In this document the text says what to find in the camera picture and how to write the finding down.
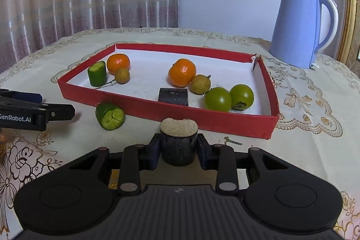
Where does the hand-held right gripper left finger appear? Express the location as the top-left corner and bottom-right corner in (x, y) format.
(69, 133), (161, 195)

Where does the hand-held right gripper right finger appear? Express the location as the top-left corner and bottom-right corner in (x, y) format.
(196, 134), (291, 195)

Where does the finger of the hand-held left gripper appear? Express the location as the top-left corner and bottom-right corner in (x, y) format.
(0, 90), (43, 103)
(0, 96), (76, 122)

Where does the sugarcane piece with pale cut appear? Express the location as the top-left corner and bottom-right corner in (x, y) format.
(159, 118), (198, 166)

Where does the red shallow cardboard box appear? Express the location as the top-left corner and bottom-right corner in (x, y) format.
(58, 43), (279, 140)

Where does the cucumber piece with broken end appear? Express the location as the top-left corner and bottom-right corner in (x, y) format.
(95, 102), (125, 131)

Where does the short green cucumber piece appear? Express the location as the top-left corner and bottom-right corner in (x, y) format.
(87, 61), (107, 87)

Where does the green round fruit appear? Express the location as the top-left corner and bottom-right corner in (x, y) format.
(203, 87), (232, 113)
(230, 84), (255, 111)

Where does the dark sugarcane piece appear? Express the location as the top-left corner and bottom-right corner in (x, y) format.
(158, 87), (189, 106)

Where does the yellow longan with twig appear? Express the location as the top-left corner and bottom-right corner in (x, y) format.
(96, 67), (131, 89)

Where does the orange mandarin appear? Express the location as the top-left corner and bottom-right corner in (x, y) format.
(168, 58), (197, 88)
(106, 54), (131, 75)

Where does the cream embroidered tablecloth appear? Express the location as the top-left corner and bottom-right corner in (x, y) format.
(0, 27), (360, 240)

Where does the light blue electric kettle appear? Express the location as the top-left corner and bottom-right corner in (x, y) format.
(268, 0), (339, 70)

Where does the gold ornate frame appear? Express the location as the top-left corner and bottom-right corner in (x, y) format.
(336, 0), (360, 72)

